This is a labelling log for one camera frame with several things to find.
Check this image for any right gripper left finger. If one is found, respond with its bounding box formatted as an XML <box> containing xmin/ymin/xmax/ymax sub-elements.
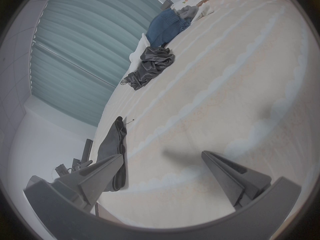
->
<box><xmin>51</xmin><ymin>153</ymin><xmax>125</xmax><ymax>211</ymax></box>

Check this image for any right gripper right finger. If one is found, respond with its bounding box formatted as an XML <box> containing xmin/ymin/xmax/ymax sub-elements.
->
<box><xmin>201</xmin><ymin>150</ymin><xmax>272</xmax><ymax>207</ymax></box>

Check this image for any black T-shirt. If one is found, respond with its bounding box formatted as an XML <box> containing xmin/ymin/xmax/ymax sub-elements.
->
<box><xmin>96</xmin><ymin>116</ymin><xmax>128</xmax><ymax>192</ymax></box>

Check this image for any bed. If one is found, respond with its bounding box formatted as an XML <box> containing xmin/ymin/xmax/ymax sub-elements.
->
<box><xmin>90</xmin><ymin>0</ymin><xmax>318</xmax><ymax>231</ymax></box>

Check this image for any pile of clothes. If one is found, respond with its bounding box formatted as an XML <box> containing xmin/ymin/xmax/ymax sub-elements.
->
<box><xmin>129</xmin><ymin>5</ymin><xmax>199</xmax><ymax>71</ymax></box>

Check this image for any blue-green curtain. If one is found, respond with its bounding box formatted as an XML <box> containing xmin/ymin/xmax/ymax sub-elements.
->
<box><xmin>34</xmin><ymin>0</ymin><xmax>164</xmax><ymax>87</ymax></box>
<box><xmin>29</xmin><ymin>43</ymin><xmax>117</xmax><ymax>127</ymax></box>

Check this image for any black shiny garment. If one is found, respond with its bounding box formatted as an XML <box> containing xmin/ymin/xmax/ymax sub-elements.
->
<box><xmin>121</xmin><ymin>46</ymin><xmax>176</xmax><ymax>91</ymax></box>

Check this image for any dark blue garment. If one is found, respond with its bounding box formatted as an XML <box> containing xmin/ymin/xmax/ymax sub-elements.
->
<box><xmin>146</xmin><ymin>8</ymin><xmax>193</xmax><ymax>48</ymax></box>

